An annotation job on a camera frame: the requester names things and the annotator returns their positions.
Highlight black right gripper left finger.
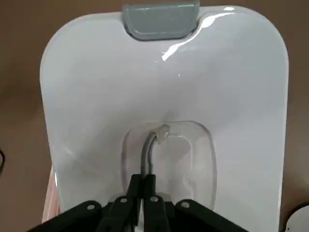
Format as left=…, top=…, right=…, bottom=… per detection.
left=23, top=173, right=142, bottom=232

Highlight white bin lid grey latches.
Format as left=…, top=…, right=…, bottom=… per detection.
left=39, top=3, right=290, bottom=232

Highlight white desk lamp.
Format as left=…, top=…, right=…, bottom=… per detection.
left=284, top=204, right=309, bottom=232

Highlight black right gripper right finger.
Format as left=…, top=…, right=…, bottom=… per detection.
left=142, top=173, right=253, bottom=232

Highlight black cable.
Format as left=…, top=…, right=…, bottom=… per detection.
left=0, top=149, right=7, bottom=173

